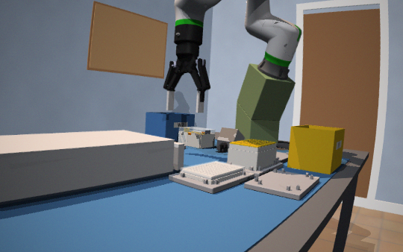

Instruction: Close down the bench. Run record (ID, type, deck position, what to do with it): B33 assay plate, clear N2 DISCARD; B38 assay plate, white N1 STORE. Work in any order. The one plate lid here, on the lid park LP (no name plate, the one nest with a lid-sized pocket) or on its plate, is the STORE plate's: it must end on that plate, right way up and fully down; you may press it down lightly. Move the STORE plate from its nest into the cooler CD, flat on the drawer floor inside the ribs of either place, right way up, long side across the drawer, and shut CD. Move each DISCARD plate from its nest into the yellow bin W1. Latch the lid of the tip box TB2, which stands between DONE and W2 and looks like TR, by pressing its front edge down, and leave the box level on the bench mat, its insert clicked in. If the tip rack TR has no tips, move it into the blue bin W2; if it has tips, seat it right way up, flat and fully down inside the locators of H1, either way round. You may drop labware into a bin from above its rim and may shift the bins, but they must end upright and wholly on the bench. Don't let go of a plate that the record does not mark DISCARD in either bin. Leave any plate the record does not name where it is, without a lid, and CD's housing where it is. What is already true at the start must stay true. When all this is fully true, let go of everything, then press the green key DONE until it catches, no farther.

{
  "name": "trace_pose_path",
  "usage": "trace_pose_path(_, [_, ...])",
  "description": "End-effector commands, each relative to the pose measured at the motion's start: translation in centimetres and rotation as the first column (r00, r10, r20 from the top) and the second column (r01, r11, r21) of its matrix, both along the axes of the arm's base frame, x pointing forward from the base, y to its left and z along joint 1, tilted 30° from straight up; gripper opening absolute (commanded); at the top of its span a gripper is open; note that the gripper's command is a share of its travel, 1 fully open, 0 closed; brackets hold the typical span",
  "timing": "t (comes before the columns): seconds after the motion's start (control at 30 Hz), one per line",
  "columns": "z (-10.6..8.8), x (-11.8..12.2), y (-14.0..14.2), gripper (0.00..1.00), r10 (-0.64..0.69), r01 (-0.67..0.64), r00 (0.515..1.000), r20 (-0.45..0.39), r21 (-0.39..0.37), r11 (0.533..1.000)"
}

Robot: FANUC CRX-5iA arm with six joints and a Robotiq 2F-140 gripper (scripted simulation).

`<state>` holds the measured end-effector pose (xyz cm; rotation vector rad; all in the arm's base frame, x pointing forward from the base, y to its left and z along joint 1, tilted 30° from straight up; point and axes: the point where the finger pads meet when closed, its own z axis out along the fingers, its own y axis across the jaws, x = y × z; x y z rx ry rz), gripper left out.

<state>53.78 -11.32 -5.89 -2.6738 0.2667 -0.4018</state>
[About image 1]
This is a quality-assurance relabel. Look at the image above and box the blue open-top bin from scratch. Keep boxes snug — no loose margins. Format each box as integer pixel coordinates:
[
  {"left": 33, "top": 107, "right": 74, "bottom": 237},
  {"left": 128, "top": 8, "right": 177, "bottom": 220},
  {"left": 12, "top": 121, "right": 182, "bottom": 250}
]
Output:
[{"left": 145, "top": 112, "right": 195, "bottom": 141}]

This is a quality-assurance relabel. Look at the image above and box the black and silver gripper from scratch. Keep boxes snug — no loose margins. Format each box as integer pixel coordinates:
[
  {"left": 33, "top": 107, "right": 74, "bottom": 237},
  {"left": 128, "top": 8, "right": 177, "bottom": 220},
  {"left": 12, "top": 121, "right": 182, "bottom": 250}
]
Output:
[{"left": 163, "top": 43, "right": 210, "bottom": 113}]

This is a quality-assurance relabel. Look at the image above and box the blue bench mat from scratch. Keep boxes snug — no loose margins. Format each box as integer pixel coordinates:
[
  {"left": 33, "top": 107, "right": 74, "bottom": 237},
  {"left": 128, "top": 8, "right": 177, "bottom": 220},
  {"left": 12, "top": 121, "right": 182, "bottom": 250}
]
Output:
[{"left": 0, "top": 158, "right": 350, "bottom": 252}]

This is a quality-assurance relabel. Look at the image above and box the yellow bin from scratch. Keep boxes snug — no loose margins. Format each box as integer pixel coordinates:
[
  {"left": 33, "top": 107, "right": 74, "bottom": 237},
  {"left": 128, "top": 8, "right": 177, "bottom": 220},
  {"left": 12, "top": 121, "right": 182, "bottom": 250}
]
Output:
[{"left": 287, "top": 125, "right": 345, "bottom": 174}]

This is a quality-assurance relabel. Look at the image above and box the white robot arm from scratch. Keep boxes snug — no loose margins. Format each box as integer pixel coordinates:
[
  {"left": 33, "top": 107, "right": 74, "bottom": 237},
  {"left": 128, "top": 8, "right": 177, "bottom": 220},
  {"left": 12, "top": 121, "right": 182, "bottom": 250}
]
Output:
[{"left": 174, "top": 0, "right": 302, "bottom": 80}]

